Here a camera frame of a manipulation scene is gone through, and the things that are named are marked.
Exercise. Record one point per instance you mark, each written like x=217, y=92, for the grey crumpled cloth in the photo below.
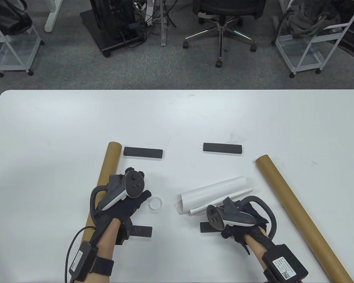
x=306, y=17

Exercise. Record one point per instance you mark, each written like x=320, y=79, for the black computer tower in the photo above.
x=112, y=14

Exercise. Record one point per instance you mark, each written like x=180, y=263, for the black bar weight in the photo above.
x=143, y=153
x=141, y=231
x=206, y=228
x=222, y=148

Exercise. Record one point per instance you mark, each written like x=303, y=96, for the person's left hand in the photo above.
x=126, y=210

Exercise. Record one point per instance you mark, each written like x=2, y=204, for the white wheeled cart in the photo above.
x=301, y=56
x=14, y=56

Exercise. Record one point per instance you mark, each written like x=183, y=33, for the white poster purple lettering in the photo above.
x=212, y=194

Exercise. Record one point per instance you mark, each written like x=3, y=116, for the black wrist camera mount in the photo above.
x=124, y=233
x=244, y=247

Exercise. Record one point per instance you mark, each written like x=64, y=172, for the brown cardboard mailing tube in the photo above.
x=305, y=224
x=110, y=159

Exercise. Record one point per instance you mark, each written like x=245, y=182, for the person's right hand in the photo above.
x=236, y=233

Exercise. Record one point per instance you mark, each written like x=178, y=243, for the grey white hand controller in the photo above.
x=132, y=182
x=233, y=213

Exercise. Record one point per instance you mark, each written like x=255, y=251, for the black wrist sensor box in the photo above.
x=284, y=263
x=84, y=261

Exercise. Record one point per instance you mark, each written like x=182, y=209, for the black shoulder bag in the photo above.
x=8, y=17

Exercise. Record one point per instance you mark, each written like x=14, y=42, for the black office chair chrome base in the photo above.
x=224, y=6

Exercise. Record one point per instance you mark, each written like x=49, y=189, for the person's left forearm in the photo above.
x=107, y=238

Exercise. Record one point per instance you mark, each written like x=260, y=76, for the black wheeled platform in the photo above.
x=106, y=38

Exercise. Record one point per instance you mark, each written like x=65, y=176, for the person's right forearm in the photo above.
x=256, y=244

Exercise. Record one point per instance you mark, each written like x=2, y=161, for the white desk leg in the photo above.
x=53, y=17

